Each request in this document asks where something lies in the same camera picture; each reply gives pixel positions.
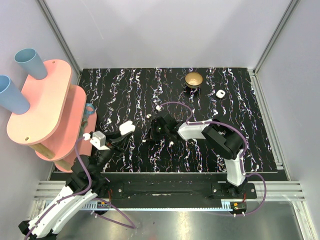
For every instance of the blue cup front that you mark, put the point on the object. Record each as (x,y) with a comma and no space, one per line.
(11,97)

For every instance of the blue cup rear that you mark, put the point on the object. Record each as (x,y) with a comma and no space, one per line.
(31,62)

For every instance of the pink two-tier shelf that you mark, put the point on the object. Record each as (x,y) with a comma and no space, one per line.
(52,124)

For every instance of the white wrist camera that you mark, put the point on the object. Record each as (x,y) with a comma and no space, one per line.
(158,108)
(97,139)

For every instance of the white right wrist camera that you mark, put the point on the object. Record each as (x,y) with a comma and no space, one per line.
(158,108)

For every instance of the blue ring object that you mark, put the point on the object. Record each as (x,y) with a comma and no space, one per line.
(89,109)

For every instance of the black marbled mat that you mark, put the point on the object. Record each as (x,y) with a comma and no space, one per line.
(163,103)

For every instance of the blue cup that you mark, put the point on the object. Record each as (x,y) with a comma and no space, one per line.
(31,62)
(11,97)

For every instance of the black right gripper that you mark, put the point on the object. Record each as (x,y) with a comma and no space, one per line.
(151,134)

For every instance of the gold bowl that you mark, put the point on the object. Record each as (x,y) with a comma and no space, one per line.
(193,80)

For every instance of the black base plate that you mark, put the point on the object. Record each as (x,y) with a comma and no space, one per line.
(207,185)

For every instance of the small white square case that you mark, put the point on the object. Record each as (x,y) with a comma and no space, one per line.
(220,94)

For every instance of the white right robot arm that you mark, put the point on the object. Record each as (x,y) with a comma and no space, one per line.
(220,137)

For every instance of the white oval charging case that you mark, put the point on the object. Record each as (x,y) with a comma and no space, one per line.
(127,127)

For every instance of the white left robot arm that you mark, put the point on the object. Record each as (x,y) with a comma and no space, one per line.
(86,183)

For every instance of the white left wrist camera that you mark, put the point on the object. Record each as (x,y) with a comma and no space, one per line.
(97,139)

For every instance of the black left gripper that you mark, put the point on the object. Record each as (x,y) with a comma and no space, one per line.
(111,143)

